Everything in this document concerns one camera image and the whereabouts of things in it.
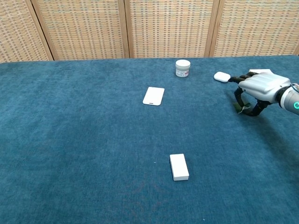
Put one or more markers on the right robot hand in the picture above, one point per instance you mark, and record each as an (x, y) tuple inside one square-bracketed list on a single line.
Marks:
[(259, 87)]

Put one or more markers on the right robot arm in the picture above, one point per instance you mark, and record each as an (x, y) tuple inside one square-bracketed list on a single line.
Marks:
[(289, 99)]

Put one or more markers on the white square box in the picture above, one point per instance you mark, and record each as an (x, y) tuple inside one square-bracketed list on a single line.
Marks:
[(260, 70)]

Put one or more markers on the white earbuds case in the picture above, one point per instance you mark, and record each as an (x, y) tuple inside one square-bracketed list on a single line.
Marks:
[(222, 76)]

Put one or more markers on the white round jar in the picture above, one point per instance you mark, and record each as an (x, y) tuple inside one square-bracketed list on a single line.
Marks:
[(182, 68)]

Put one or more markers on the white flat card holder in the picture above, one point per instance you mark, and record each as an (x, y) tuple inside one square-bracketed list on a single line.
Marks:
[(153, 95)]

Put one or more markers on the small white rectangular block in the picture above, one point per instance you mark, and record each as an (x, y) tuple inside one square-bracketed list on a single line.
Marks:
[(179, 167)]

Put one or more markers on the woven bamboo folding screen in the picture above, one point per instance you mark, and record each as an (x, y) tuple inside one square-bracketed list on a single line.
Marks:
[(149, 28)]

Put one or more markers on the blue carpet table cover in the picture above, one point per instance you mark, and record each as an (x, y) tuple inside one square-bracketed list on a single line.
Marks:
[(93, 151)]

